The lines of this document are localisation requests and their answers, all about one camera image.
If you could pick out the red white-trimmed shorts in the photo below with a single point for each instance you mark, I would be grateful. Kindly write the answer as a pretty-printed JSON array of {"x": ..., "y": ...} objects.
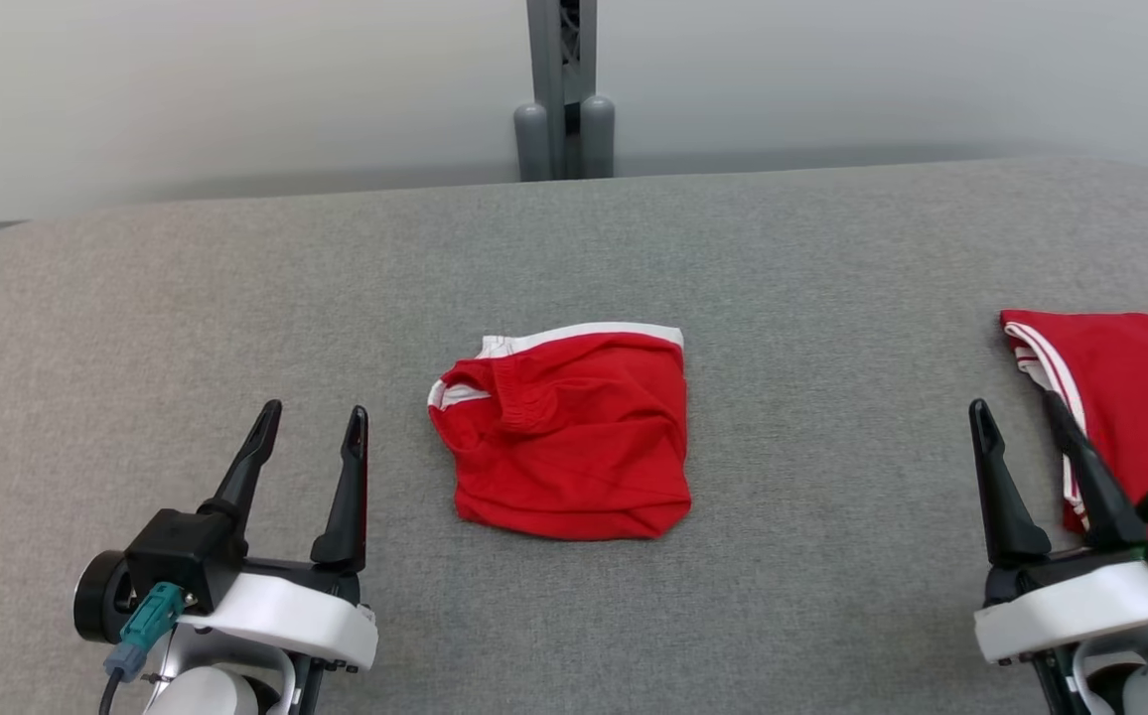
[{"x": 584, "y": 447}]

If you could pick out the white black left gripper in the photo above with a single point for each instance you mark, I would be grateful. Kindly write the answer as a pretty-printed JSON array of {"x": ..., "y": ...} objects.
[{"x": 286, "y": 616}]

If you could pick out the teal left camera connector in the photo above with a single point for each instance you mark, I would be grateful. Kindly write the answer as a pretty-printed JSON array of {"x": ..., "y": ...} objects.
[{"x": 152, "y": 616}]

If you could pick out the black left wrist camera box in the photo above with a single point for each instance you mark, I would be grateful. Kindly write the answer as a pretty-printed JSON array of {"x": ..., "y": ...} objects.
[{"x": 187, "y": 546}]

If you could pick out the grey metal post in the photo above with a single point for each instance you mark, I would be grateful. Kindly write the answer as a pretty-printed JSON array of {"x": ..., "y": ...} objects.
[{"x": 544, "y": 79}]

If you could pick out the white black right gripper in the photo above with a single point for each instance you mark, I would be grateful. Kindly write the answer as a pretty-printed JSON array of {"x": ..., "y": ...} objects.
[{"x": 1071, "y": 606}]

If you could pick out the red basketball jersey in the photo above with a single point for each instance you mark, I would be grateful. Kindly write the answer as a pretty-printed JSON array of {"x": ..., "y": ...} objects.
[{"x": 1140, "y": 397}]

